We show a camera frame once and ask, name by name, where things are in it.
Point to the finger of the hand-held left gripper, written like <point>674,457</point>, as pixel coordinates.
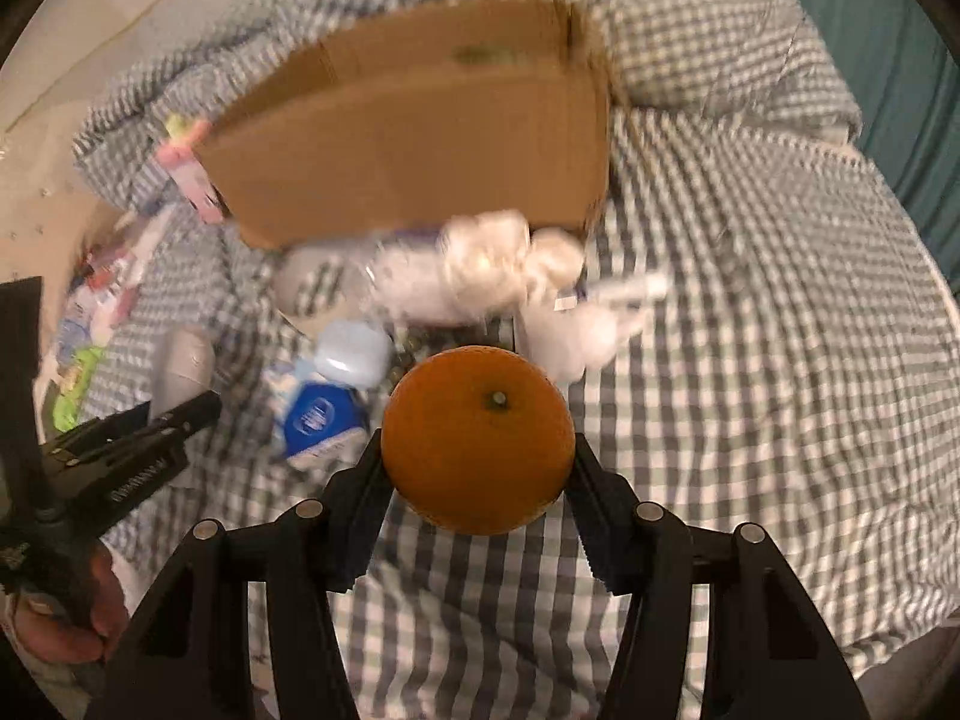
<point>191,409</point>

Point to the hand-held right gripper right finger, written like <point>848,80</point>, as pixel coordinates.
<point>600,532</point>

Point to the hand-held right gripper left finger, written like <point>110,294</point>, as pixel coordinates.
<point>360,517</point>

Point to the orange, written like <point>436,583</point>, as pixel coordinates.
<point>472,450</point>

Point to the cardboard box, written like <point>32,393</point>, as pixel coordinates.
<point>420,135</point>

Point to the person's left hand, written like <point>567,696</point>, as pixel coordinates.
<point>82,645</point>

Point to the blue tissue pack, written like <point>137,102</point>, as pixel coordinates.
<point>315,416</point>

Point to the pile of small packets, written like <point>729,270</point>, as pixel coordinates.
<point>97,300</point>

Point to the pale blue case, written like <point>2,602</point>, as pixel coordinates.
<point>352,352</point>

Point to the white cloth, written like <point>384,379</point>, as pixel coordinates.
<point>577,337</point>

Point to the checkered bed sheet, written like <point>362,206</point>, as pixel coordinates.
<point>750,390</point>

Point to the pink drinking bottle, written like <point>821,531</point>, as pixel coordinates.
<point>191,172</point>

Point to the cream padded headboard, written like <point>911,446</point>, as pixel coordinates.
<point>37,217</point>

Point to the white tube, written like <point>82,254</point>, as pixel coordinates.
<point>630,286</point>

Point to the checkered duvet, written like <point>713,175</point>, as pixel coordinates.
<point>697,52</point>

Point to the teal curtain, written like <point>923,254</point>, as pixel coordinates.
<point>885,52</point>

